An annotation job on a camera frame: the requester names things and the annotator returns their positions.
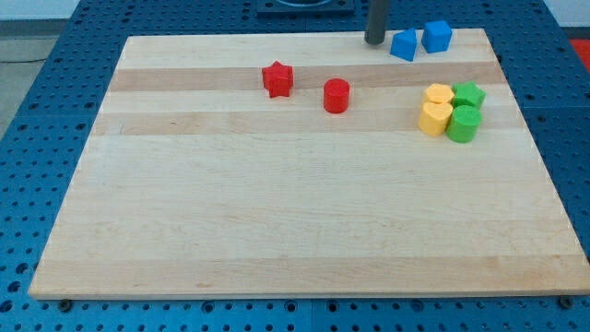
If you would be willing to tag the blue triangle block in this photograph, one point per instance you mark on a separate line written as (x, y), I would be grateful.
(404, 45)

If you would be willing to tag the blue cube block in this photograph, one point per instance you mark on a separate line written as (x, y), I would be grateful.
(436, 36)

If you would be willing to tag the red cylinder block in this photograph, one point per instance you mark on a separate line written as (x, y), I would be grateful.
(336, 95)

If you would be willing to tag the red star block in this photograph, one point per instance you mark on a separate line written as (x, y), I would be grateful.
(278, 79)

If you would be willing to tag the light wooden board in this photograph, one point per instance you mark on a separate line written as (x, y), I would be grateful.
(195, 184)

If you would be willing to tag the yellow heart block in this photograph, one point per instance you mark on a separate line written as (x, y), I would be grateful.
(434, 117)

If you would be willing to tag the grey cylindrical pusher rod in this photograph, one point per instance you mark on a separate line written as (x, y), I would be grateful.
(376, 21)

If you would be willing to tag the yellow hexagon block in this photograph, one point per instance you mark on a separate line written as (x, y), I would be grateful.
(438, 93)

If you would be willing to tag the green cylinder block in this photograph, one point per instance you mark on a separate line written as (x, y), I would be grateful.
(464, 124)

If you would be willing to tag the green star block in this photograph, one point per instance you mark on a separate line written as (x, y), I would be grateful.
(468, 94)

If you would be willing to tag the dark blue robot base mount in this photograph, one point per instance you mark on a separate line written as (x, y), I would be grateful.
(273, 8)

